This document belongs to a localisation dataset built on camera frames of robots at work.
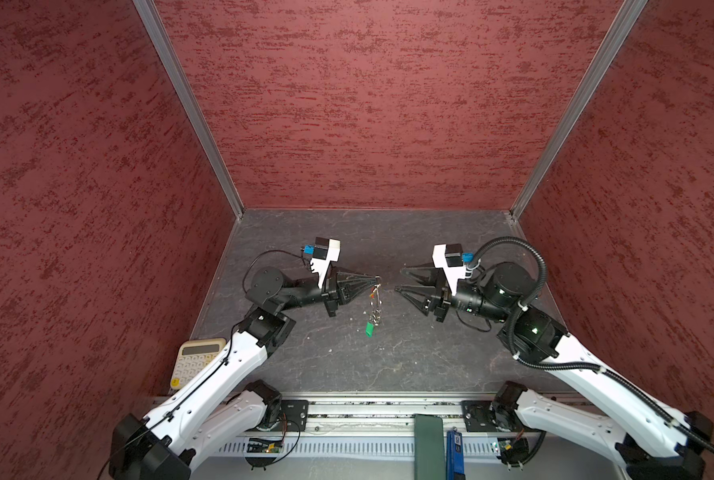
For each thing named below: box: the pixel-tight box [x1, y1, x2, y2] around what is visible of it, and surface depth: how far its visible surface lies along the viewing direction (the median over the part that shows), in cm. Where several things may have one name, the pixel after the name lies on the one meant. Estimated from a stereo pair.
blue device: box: [446, 430, 465, 480], surface depth 69 cm
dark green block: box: [414, 414, 446, 480], surface depth 71 cm
